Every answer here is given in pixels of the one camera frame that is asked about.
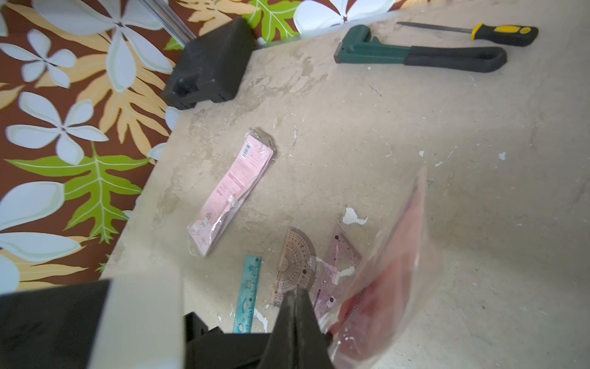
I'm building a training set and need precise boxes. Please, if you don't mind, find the black plastic tool case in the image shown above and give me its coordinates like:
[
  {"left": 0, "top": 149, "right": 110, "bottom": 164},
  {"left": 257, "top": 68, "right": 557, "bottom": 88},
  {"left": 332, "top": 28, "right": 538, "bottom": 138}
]
[{"left": 161, "top": 18, "right": 256, "bottom": 110}]

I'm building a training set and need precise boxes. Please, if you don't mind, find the yellow black screwdriver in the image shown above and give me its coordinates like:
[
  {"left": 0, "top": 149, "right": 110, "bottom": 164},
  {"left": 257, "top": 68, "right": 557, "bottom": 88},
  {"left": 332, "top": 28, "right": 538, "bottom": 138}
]
[{"left": 398, "top": 22, "right": 539, "bottom": 47}]

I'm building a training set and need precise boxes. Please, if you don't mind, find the green pipe wrench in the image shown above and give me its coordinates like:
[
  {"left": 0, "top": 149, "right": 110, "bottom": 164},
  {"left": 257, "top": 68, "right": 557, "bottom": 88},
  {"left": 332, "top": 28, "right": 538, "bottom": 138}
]
[{"left": 333, "top": 25, "right": 508, "bottom": 73}]

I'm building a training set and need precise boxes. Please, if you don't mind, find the pink triangle ruler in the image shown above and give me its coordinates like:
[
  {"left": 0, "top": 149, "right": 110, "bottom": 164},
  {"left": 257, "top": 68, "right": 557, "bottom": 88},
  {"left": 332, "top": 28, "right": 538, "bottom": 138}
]
[{"left": 310, "top": 225, "right": 362, "bottom": 319}]

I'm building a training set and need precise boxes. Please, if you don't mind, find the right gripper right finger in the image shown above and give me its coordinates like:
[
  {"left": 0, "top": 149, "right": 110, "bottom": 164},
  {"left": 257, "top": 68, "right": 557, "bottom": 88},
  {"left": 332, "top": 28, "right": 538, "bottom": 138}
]
[{"left": 297, "top": 288, "right": 333, "bottom": 368}]

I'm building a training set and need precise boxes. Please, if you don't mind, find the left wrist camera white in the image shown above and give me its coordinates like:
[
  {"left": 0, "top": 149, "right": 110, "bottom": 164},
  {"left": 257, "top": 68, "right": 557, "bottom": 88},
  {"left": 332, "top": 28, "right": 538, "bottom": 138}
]
[{"left": 88, "top": 269, "right": 185, "bottom": 368}]

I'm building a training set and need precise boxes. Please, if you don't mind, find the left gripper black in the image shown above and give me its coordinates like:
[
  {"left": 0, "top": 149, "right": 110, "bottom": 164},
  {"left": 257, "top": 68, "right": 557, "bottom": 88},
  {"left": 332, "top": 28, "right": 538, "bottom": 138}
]
[{"left": 0, "top": 278, "right": 333, "bottom": 369}]

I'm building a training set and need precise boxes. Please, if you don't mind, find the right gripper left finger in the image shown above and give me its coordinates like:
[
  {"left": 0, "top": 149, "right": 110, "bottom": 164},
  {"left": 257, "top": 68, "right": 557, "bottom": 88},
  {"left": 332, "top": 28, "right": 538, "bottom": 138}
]
[{"left": 258, "top": 290, "right": 299, "bottom": 369}]

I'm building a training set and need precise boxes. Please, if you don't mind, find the pink ruler set pouch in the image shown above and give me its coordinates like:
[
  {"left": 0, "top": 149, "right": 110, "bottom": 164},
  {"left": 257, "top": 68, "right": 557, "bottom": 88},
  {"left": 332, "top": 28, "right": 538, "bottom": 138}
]
[{"left": 187, "top": 129, "right": 276, "bottom": 257}]

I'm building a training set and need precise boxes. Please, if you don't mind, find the teal straight ruler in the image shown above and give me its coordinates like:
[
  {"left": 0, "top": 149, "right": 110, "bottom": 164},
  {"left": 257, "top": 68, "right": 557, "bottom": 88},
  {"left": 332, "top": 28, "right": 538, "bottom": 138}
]
[{"left": 233, "top": 255, "right": 262, "bottom": 334}]

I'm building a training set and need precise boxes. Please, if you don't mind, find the pink protractor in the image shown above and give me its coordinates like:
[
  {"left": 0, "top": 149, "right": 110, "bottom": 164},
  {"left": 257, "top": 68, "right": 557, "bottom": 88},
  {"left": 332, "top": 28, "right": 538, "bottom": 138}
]
[{"left": 273, "top": 227, "right": 317, "bottom": 307}]

